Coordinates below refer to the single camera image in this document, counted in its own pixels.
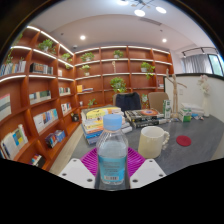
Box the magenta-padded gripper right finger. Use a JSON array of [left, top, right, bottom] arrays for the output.
[[126, 147, 167, 190]]

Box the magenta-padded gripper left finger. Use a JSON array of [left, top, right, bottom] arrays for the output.
[[58, 147, 101, 190]]

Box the clear blue-capped water bottle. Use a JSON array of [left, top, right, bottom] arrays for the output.
[[95, 114, 130, 191]]

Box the cream ceramic mug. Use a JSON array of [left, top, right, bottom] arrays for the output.
[[137, 125, 171, 159]]

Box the flat round red coaster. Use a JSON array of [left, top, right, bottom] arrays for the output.
[[175, 134, 193, 148]]

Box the stack of colourful books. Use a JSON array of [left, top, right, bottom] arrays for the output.
[[80, 105, 133, 146]]

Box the stack of dark books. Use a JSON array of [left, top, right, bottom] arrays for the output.
[[124, 108, 170, 129]]

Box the tall green-white carton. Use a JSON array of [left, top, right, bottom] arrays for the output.
[[162, 99, 172, 119]]

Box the small green-white box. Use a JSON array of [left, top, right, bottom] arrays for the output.
[[178, 108, 193, 123]]

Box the tan upholstered chair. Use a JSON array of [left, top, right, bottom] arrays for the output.
[[147, 91, 170, 114]]

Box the chair with dark jacket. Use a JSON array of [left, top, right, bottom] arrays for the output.
[[112, 92, 143, 113]]

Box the stack of white packs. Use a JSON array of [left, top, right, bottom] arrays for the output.
[[181, 102, 204, 118]]

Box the wooden artist mannequin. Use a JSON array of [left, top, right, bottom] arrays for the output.
[[165, 68, 188, 121]]

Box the grey sheer curtain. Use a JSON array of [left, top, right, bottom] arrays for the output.
[[184, 53, 213, 75]]

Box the black-framed window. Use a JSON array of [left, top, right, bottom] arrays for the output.
[[208, 53, 224, 77]]

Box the branching ceiling light fixture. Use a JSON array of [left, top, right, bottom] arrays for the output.
[[116, 0, 168, 18]]

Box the wooden wall shelf unit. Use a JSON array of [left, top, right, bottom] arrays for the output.
[[0, 24, 175, 171]]

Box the black ceiling track rail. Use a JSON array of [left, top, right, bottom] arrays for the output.
[[181, 46, 218, 57]]

